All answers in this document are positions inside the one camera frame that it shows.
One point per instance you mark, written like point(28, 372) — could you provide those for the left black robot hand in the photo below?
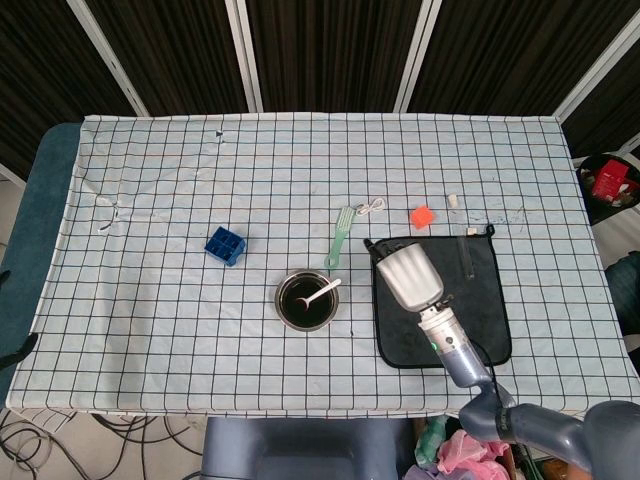
point(17, 350)

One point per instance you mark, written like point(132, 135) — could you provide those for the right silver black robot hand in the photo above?
point(410, 275)

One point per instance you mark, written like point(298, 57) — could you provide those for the white plastic spoon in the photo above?
point(320, 294)

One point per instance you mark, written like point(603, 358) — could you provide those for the steel bowl with dark liquid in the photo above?
point(295, 312)

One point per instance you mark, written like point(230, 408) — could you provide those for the dark grey mat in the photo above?
point(480, 320)

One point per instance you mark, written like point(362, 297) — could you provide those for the glass test tube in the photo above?
point(466, 260)

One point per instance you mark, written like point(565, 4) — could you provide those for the orange cube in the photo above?
point(423, 217)

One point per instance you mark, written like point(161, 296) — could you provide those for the green white plastic fork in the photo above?
point(339, 235)

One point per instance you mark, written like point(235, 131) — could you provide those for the white black checked tablecloth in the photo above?
point(150, 325)

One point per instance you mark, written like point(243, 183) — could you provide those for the green plastic bag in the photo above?
point(430, 442)

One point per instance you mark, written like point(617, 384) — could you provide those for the pink plastic bag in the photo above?
point(465, 452)

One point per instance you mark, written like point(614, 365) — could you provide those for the blue four-cell ice tray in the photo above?
point(225, 247)

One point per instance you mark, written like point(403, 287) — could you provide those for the blue grey robot torso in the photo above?
point(300, 450)

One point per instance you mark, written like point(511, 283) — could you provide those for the black waste bin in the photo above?
point(607, 212)

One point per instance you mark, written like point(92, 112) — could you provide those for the dark blue chair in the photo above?
point(625, 295)

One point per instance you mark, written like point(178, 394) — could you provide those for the red box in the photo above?
point(610, 180)

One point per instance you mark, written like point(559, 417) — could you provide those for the white partition post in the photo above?
point(417, 55)
point(245, 55)
point(107, 57)
point(595, 70)

